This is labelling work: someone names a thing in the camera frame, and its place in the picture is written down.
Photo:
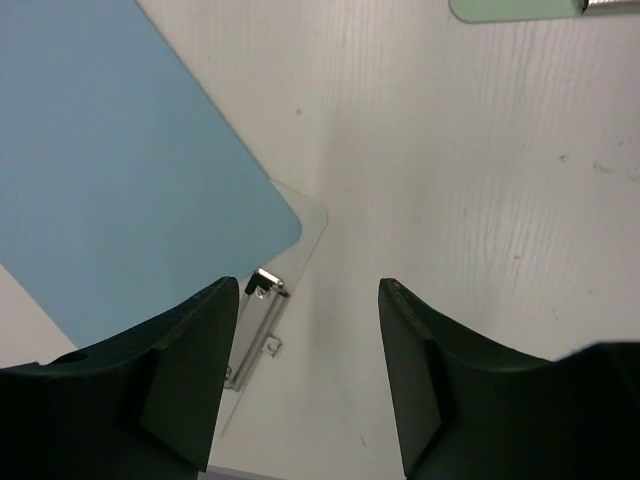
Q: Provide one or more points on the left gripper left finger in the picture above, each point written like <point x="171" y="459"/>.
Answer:
<point x="142" y="404"/>

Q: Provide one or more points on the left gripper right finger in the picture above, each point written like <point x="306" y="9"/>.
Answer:
<point x="467" y="407"/>

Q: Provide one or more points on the blue clipboard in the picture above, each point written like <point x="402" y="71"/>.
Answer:
<point x="124" y="191"/>

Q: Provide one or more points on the green clipboard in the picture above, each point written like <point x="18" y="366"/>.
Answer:
<point x="494" y="11"/>

